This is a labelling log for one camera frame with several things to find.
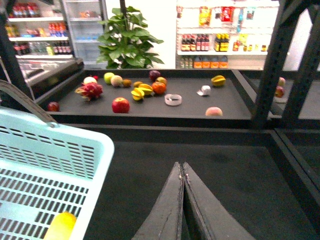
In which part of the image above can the pink dragon fruit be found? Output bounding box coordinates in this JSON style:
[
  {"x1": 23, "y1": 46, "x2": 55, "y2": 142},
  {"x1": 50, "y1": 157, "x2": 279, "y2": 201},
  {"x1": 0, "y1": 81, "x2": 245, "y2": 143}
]
[{"x1": 74, "y1": 82, "x2": 103, "y2": 101}]

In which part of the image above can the beige round melon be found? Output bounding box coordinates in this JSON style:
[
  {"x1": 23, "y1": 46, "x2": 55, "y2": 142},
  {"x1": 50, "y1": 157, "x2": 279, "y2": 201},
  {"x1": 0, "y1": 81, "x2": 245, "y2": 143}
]
[{"x1": 110, "y1": 75, "x2": 123, "y2": 87}]

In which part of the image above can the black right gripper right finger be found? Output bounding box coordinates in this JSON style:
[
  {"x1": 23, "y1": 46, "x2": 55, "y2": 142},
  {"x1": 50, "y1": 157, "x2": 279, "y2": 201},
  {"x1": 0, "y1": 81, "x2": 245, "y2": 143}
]
[{"x1": 182, "y1": 162, "x2": 254, "y2": 240}]

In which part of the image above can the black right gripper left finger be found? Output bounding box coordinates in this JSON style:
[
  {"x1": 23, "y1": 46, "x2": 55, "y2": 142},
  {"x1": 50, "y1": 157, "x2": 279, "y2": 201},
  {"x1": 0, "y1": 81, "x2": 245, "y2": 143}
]
[{"x1": 132, "y1": 162, "x2": 184, "y2": 240}]

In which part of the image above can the white round fruit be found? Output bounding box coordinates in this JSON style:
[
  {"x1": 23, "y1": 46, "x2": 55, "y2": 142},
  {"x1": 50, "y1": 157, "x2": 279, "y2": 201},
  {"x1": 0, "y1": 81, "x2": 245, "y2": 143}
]
[{"x1": 83, "y1": 76, "x2": 97, "y2": 85}]

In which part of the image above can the light blue plastic basket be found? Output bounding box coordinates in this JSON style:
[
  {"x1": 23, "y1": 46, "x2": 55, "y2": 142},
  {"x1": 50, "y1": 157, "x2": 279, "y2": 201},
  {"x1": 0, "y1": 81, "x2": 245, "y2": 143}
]
[{"x1": 0, "y1": 107, "x2": 115, "y2": 240}]

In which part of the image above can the green apple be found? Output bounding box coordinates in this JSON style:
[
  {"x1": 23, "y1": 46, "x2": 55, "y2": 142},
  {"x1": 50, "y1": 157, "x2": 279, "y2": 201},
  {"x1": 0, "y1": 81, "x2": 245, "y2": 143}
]
[{"x1": 103, "y1": 72, "x2": 115, "y2": 85}]

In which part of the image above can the clear tape ring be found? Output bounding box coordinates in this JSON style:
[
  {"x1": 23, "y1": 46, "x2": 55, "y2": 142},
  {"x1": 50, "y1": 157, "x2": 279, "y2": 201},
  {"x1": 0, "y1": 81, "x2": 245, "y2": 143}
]
[{"x1": 164, "y1": 93, "x2": 183, "y2": 107}]

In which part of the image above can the small dark red fruit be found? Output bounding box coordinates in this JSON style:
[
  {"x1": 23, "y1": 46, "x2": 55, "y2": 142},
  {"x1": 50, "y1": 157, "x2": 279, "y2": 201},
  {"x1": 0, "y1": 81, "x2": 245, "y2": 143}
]
[{"x1": 47, "y1": 101, "x2": 60, "y2": 112}]

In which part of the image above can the black fruit display tray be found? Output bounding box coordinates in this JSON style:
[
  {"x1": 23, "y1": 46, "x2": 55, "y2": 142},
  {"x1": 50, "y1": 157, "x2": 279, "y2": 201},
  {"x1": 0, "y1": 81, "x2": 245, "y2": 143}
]
[{"x1": 36, "y1": 69, "x2": 257, "y2": 129}]

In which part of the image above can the yellow star fruit far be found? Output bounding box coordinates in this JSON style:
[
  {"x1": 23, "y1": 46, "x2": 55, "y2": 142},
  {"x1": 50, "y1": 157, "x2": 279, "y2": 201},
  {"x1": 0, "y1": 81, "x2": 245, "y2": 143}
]
[{"x1": 211, "y1": 75, "x2": 226, "y2": 87}]

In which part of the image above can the grey basket handle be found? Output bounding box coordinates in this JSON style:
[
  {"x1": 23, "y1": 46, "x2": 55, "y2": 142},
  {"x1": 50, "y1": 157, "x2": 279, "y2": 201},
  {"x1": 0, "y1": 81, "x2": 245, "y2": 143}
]
[{"x1": 0, "y1": 80, "x2": 58, "y2": 128}]

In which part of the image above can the brown kiwi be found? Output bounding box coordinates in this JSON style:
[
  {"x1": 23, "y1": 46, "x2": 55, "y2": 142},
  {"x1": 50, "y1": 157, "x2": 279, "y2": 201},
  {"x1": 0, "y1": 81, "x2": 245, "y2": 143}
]
[
  {"x1": 133, "y1": 81, "x2": 143, "y2": 88},
  {"x1": 122, "y1": 79, "x2": 132, "y2": 88}
]

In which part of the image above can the glass freezer case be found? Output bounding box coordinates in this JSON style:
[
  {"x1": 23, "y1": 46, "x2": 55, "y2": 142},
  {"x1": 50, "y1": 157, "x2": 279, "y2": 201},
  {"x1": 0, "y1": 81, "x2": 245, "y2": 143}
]
[{"x1": 17, "y1": 57, "x2": 85, "y2": 98}]

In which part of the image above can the pink peach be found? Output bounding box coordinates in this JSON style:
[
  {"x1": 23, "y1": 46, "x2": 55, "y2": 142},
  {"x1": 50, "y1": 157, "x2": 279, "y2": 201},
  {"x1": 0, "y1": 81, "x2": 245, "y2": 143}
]
[{"x1": 205, "y1": 106, "x2": 223, "y2": 116}]

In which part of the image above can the yellow mango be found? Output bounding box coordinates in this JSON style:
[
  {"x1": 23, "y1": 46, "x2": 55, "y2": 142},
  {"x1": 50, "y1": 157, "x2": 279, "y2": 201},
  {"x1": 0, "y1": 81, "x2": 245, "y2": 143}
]
[{"x1": 43, "y1": 212, "x2": 77, "y2": 240}]

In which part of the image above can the black metal shelf post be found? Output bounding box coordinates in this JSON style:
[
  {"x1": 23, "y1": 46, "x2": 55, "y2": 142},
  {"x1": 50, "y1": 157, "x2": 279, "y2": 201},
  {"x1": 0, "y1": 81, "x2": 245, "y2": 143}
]
[{"x1": 251, "y1": 0, "x2": 298, "y2": 129}]

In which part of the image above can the green potted plant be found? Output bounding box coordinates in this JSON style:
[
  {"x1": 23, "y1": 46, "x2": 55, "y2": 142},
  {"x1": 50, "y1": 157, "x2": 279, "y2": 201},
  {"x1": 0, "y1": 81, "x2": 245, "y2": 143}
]
[{"x1": 96, "y1": 6, "x2": 164, "y2": 69}]

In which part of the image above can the dark purple fruit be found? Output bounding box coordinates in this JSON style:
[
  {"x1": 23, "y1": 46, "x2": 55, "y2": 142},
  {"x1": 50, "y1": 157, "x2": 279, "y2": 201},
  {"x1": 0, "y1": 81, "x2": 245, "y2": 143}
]
[{"x1": 149, "y1": 70, "x2": 161, "y2": 82}]

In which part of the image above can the yellow star fruit back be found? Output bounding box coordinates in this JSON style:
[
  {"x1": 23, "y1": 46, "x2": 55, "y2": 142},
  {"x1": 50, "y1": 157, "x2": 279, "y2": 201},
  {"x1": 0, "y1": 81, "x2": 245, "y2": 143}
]
[{"x1": 138, "y1": 83, "x2": 153, "y2": 96}]

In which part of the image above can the red green mango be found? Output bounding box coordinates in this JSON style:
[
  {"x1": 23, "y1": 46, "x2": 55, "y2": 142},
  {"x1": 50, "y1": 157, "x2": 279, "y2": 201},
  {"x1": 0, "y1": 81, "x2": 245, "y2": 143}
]
[{"x1": 155, "y1": 76, "x2": 168, "y2": 86}]

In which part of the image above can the yellow star fruit front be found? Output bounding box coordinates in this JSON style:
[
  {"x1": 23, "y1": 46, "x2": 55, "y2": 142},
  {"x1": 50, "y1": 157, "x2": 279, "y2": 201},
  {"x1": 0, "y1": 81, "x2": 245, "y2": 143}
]
[{"x1": 131, "y1": 88, "x2": 145, "y2": 101}]

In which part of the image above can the red apple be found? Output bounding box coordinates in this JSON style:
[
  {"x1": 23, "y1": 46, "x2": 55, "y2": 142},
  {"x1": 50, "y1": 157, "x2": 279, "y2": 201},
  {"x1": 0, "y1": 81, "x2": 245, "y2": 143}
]
[{"x1": 111, "y1": 97, "x2": 130, "y2": 114}]

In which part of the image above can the yellow star fruit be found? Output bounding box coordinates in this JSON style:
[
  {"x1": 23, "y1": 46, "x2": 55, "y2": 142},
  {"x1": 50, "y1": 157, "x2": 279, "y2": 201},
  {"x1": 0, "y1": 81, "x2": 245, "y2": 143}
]
[
  {"x1": 131, "y1": 88, "x2": 145, "y2": 101},
  {"x1": 211, "y1": 75, "x2": 226, "y2": 87},
  {"x1": 138, "y1": 83, "x2": 153, "y2": 96}
]

